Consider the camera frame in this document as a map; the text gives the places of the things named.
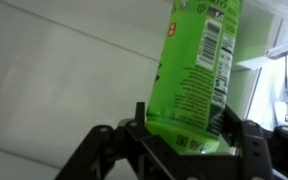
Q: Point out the white door shelf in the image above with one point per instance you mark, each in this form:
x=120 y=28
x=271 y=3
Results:
x=284 y=43

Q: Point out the green plastic bottle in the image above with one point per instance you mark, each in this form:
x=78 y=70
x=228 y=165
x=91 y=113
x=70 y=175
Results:
x=190 y=83

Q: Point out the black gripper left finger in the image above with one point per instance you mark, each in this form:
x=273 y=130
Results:
x=130 y=153

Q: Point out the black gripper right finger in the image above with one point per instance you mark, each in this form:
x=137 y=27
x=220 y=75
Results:
x=254 y=150

